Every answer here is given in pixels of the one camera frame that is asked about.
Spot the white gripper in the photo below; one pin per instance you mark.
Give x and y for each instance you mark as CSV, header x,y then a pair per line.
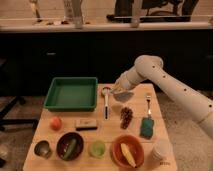
x,y
120,85

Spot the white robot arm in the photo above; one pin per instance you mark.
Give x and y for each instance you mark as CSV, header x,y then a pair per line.
x,y
148,67

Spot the green plastic tray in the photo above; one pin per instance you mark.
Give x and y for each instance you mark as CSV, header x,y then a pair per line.
x,y
72,94

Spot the silver fork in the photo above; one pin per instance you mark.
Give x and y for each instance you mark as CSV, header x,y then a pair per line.
x,y
148,99

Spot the bunch of dark grapes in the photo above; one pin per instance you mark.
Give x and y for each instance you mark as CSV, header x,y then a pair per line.
x,y
126,117

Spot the teal sponge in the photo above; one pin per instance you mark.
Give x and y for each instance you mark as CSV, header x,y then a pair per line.
x,y
146,128

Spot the brown rectangular block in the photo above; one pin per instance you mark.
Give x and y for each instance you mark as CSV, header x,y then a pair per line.
x,y
86,124

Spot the orange bowl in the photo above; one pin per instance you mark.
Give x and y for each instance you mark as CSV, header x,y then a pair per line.
x,y
134,146

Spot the green cup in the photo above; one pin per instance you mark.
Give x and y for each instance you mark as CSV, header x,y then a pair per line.
x,y
97,148

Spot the yellow corn cob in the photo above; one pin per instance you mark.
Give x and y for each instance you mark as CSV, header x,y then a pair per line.
x,y
127,154

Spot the green cucumber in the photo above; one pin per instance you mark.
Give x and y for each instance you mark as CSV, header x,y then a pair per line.
x,y
70,149

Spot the white paper cup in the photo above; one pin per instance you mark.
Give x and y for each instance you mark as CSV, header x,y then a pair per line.
x,y
162,149

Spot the dark bowl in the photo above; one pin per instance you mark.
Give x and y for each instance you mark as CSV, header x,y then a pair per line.
x,y
64,142

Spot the small metal cup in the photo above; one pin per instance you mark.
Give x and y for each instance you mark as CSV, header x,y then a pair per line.
x,y
42,149

